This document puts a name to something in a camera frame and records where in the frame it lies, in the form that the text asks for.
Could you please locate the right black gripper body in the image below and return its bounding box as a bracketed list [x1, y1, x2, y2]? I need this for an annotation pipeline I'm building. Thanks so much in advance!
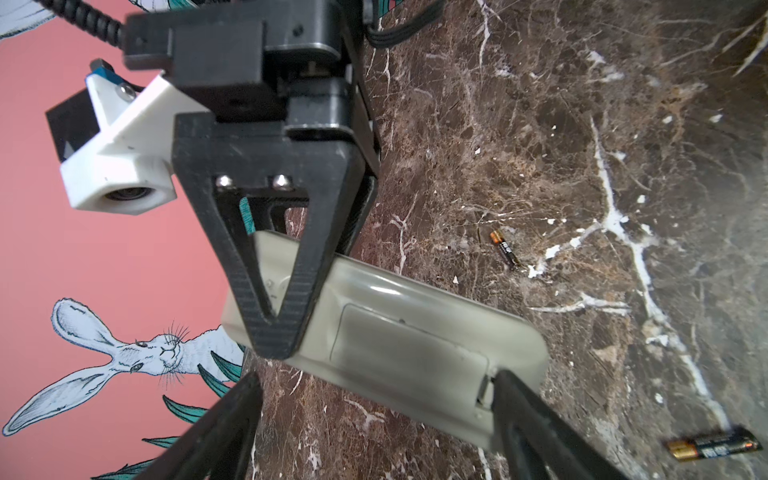
[122, 1, 381, 180]

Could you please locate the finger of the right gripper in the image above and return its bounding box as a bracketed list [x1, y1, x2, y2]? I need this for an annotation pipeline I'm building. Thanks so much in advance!
[172, 113, 368, 360]
[336, 175, 378, 255]

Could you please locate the white AC remote control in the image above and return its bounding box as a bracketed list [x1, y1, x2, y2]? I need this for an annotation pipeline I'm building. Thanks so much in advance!
[221, 231, 549, 451]

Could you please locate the black AAA battery far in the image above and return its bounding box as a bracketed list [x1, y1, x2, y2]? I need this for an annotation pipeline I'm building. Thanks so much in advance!
[489, 230, 521, 270]

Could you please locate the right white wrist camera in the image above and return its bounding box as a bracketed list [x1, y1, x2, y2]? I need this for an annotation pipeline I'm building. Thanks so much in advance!
[46, 59, 205, 215]

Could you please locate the black AAA battery near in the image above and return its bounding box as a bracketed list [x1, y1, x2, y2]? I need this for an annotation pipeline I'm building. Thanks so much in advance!
[665, 427, 763, 462]

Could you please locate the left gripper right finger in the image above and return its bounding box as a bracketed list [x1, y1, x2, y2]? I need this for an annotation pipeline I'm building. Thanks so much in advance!
[492, 370, 625, 479]

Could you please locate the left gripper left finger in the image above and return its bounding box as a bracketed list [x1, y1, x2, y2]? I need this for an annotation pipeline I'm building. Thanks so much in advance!
[137, 371, 263, 480]

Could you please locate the black aaa battery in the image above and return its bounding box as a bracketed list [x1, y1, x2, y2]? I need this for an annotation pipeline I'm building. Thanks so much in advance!
[489, 230, 521, 270]
[665, 427, 763, 462]

